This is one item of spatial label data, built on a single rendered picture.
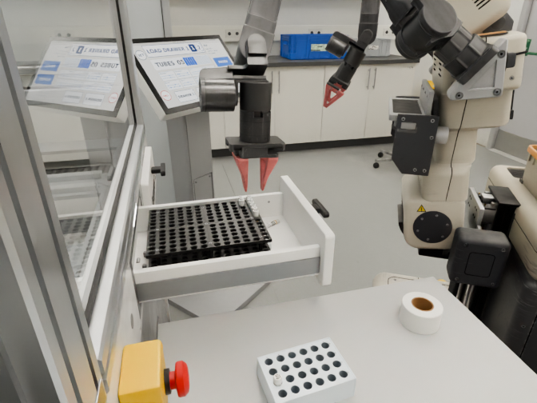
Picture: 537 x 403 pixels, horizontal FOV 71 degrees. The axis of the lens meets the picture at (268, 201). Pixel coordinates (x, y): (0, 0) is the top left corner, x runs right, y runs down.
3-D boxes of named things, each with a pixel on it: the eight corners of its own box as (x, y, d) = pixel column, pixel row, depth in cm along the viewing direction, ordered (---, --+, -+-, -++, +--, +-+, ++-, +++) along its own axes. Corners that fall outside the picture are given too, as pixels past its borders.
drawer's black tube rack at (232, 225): (252, 224, 87) (252, 198, 85) (272, 268, 72) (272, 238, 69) (153, 236, 83) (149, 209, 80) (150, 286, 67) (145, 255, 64)
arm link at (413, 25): (468, 27, 77) (450, 42, 82) (431, -6, 77) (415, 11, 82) (447, 56, 75) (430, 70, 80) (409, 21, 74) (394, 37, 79)
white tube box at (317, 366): (328, 353, 63) (329, 337, 62) (354, 396, 56) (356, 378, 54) (256, 374, 59) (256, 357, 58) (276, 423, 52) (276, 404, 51)
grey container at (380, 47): (376, 53, 431) (378, 37, 423) (390, 56, 404) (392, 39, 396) (343, 54, 422) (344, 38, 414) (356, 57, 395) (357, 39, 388)
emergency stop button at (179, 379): (189, 374, 48) (187, 352, 46) (192, 402, 45) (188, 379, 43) (165, 380, 48) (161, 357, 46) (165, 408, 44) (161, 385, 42)
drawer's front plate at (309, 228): (286, 215, 95) (287, 174, 91) (331, 285, 70) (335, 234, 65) (279, 216, 95) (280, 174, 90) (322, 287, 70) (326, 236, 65)
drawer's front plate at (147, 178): (156, 180, 116) (151, 145, 111) (154, 225, 91) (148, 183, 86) (150, 181, 115) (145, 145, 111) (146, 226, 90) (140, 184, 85)
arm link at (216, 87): (265, 33, 65) (256, 59, 73) (197, 29, 62) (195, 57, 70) (272, 98, 63) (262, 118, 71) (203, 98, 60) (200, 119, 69)
